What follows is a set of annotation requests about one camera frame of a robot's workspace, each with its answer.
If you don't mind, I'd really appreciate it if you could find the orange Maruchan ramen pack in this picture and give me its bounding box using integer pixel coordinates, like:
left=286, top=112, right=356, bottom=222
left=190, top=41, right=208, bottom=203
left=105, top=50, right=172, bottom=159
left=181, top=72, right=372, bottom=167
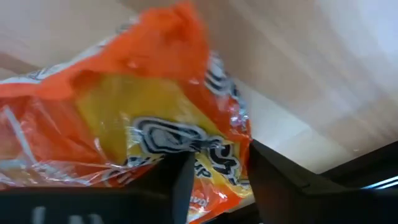
left=0, top=1, right=254, bottom=224

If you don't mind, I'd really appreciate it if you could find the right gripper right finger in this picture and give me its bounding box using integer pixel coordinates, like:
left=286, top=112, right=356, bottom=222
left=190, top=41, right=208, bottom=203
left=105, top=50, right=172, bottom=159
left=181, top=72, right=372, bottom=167
left=248, top=139, right=312, bottom=224

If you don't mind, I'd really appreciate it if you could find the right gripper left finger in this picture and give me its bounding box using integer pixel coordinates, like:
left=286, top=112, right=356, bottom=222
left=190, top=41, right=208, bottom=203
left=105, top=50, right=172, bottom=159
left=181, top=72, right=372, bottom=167
left=128, top=151, right=197, bottom=224

